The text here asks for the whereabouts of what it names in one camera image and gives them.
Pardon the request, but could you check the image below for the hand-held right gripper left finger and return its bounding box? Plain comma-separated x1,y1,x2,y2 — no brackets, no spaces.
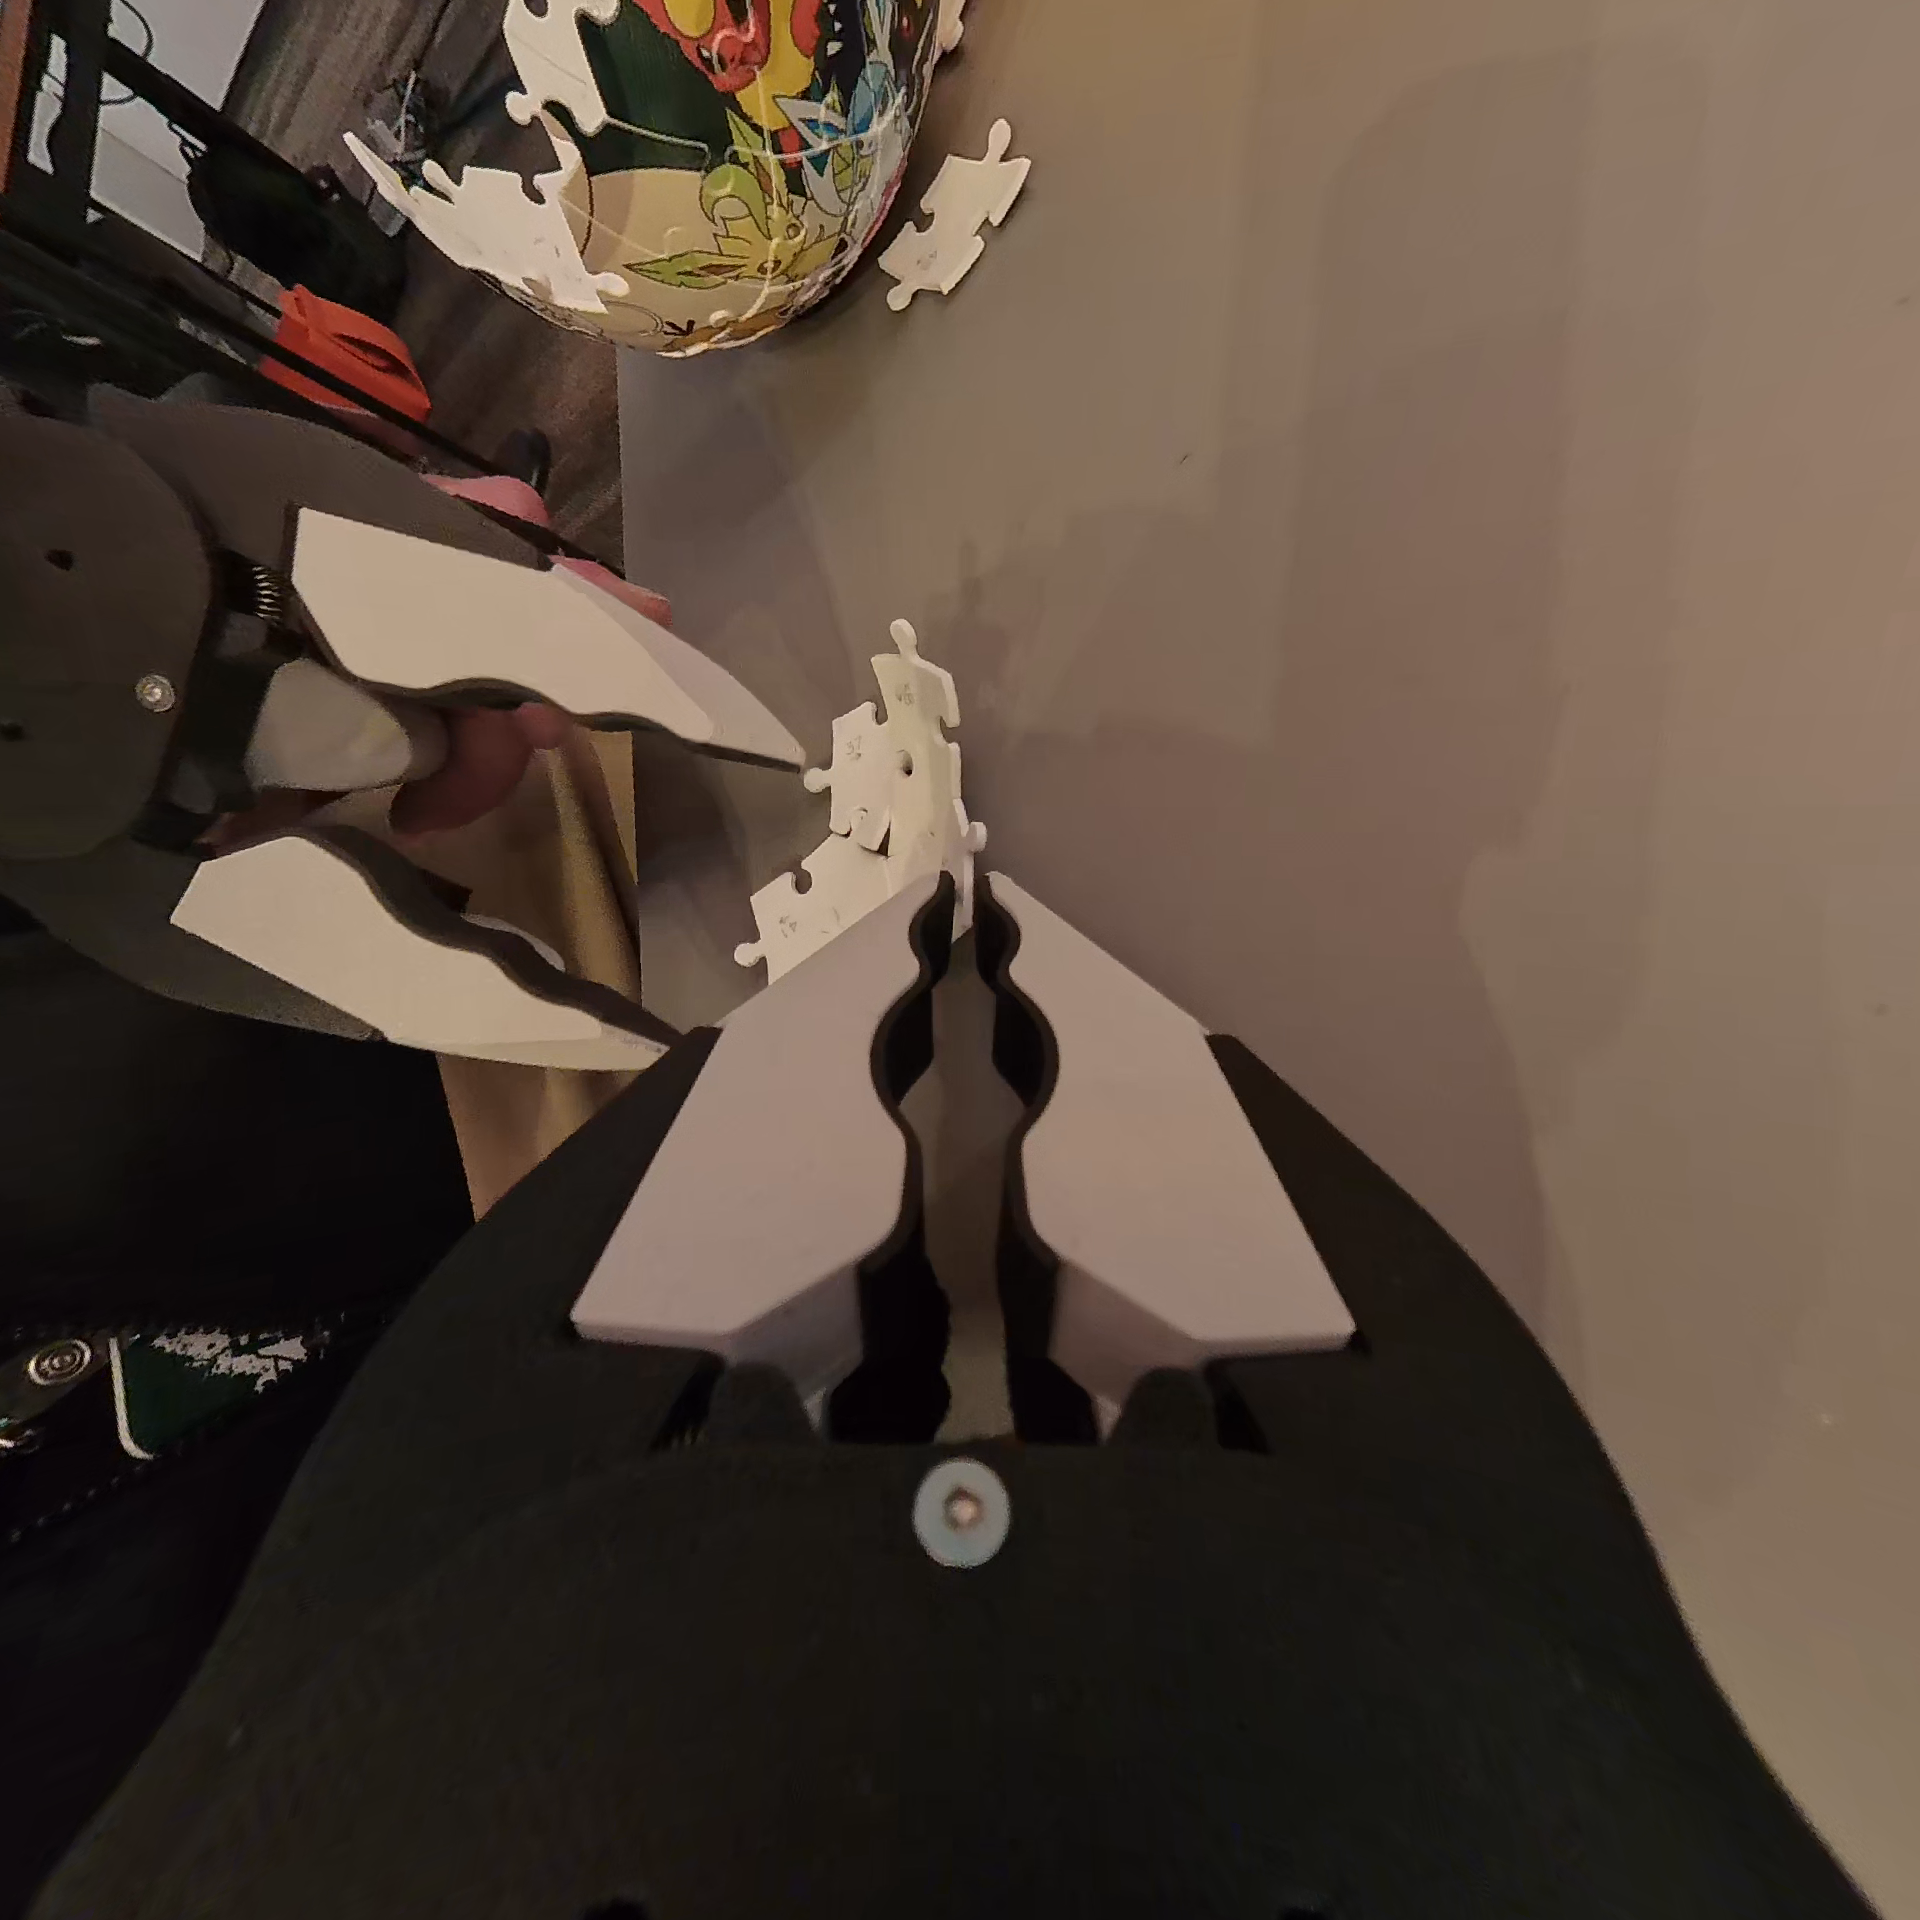
568,874,964,1440

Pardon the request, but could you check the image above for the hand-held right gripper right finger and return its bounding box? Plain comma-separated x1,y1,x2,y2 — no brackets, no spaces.
971,874,1358,1440

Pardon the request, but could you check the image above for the orange object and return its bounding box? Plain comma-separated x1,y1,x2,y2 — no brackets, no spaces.
277,285,433,425

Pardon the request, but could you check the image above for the black metal frame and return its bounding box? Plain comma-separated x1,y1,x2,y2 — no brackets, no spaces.
0,0,633,579

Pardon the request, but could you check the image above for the colourful puzzle ball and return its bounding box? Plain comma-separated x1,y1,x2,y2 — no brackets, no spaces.
342,0,968,359

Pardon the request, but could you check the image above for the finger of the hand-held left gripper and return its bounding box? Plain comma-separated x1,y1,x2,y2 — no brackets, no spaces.
168,829,683,1075
281,507,813,777

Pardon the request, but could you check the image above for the person's left hand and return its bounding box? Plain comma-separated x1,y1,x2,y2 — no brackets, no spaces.
393,465,672,836

